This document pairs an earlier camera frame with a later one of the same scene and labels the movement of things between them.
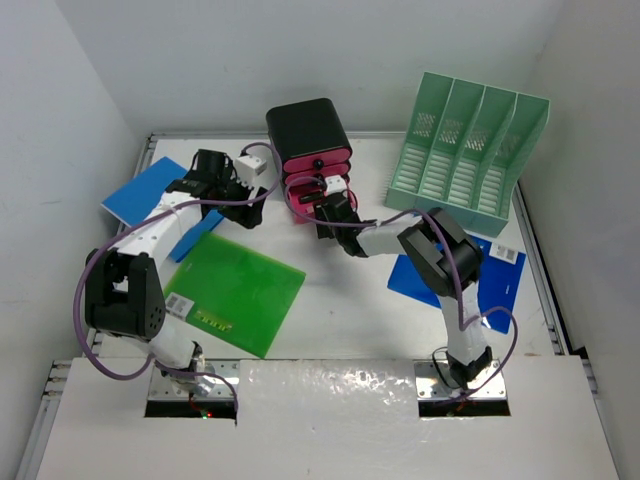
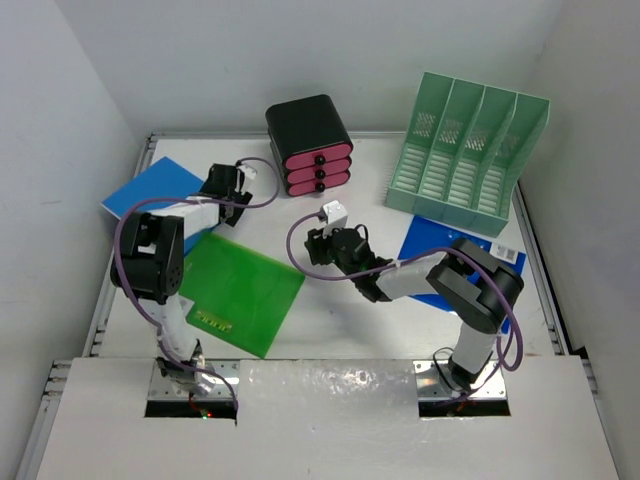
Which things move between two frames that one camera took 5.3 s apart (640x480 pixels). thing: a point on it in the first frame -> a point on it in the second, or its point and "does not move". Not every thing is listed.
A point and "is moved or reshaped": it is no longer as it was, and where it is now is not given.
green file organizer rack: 465,144 does not move
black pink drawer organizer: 313,147 is moved or reshaped
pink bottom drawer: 305,194 is moved or reshaped
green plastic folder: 233,292 does not move
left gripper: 244,216 -> 240,197
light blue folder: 131,203 does not move
